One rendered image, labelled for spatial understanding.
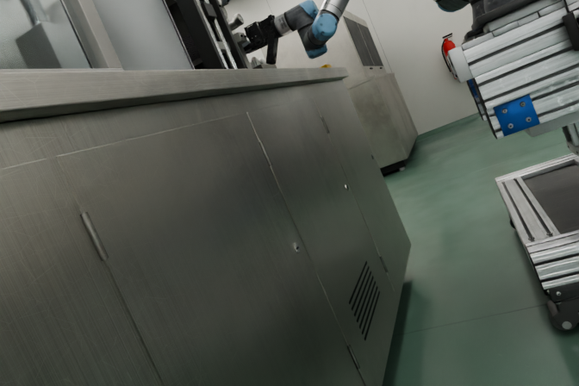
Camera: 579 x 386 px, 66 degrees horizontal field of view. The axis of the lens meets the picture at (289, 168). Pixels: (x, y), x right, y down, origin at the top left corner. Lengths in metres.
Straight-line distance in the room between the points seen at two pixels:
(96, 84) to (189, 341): 0.33
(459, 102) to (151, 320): 5.68
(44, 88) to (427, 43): 5.69
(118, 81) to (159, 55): 0.84
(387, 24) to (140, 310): 5.74
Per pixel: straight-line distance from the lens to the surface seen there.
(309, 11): 1.64
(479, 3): 1.80
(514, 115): 1.32
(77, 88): 0.56
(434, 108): 6.07
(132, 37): 1.51
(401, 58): 6.07
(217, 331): 0.65
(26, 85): 0.52
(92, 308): 0.51
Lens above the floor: 0.74
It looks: 4 degrees down
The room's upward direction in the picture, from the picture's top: 23 degrees counter-clockwise
